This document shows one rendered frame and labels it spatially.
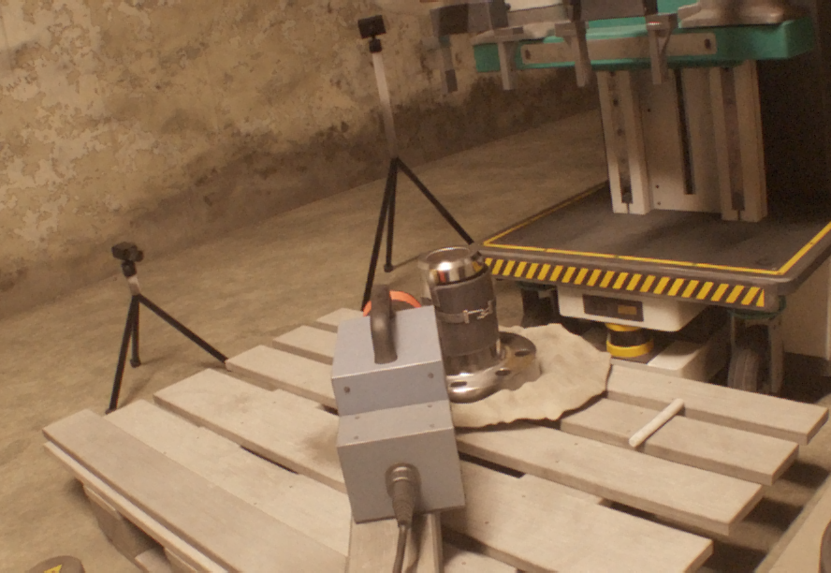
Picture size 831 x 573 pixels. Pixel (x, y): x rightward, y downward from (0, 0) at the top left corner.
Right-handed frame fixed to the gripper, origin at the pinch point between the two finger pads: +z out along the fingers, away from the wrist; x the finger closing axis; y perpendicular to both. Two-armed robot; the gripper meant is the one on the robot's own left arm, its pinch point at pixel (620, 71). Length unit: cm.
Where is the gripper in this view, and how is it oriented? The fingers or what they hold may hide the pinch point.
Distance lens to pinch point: 135.5
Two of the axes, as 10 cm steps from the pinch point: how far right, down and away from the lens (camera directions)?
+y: -6.7, 3.4, -6.6
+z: 1.6, 9.3, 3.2
